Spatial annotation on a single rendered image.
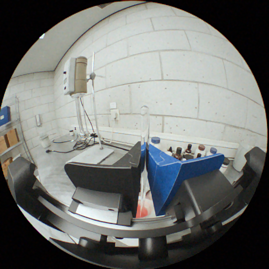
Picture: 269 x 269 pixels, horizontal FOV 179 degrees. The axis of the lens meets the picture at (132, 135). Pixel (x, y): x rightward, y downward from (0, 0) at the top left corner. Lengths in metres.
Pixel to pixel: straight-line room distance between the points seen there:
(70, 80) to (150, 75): 0.45
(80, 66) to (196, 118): 0.71
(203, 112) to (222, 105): 0.16
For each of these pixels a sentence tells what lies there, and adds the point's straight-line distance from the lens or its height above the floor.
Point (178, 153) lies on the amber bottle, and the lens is 0.42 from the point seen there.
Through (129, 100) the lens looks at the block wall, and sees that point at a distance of 0.62.
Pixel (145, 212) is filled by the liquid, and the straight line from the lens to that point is 0.20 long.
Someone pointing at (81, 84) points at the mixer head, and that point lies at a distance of 0.48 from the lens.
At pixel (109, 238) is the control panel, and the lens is 0.25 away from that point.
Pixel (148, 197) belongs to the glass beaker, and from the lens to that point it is 0.18.
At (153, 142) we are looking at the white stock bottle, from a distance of 0.43.
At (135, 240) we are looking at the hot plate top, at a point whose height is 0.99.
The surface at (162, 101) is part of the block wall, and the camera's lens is 0.55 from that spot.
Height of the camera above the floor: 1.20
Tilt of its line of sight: 21 degrees down
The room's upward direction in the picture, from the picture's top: 3 degrees counter-clockwise
